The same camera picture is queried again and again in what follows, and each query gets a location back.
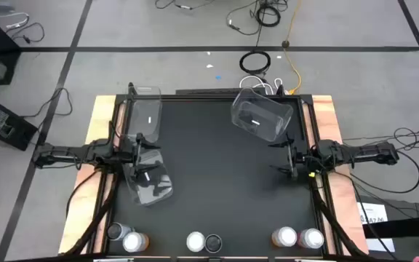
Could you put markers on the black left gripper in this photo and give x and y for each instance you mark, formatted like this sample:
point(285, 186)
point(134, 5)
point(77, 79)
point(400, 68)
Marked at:
point(129, 155)

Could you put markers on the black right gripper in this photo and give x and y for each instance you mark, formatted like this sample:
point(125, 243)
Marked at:
point(306, 157)

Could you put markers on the clear plastic bin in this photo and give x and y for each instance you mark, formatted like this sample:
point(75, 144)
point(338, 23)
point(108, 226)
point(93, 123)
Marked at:
point(260, 109)
point(147, 109)
point(166, 163)

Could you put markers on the orange bottle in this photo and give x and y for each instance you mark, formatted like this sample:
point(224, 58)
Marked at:
point(285, 236)

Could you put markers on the red bottle white cap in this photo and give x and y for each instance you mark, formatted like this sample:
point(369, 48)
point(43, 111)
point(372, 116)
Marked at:
point(311, 238)

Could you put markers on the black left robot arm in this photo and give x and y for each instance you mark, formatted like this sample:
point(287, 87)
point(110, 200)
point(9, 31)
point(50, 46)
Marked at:
point(96, 153)

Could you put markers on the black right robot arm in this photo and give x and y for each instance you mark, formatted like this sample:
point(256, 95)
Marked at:
point(369, 153)

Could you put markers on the yellow tag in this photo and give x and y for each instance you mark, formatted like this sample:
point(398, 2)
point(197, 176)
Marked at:
point(311, 174)

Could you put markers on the light wooden base board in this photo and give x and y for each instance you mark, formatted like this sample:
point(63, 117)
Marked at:
point(100, 120)

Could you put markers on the red and white Spindrift can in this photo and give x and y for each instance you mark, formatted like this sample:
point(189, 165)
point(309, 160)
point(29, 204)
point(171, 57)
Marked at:
point(195, 241)

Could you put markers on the white printed paper sheet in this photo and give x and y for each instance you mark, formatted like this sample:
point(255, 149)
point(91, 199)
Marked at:
point(373, 209)

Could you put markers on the black floor plug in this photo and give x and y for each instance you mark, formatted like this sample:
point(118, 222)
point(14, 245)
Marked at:
point(285, 44)

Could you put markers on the dark grey box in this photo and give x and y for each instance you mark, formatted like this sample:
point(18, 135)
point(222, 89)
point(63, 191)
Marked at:
point(406, 209)

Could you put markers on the black flat bar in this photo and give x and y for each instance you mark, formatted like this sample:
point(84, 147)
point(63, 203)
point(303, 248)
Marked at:
point(406, 226)

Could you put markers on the black frame strut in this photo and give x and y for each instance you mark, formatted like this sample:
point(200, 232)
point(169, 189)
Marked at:
point(98, 214)
point(327, 214)

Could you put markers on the black table frame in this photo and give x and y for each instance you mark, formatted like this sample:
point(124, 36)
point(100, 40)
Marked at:
point(213, 97)

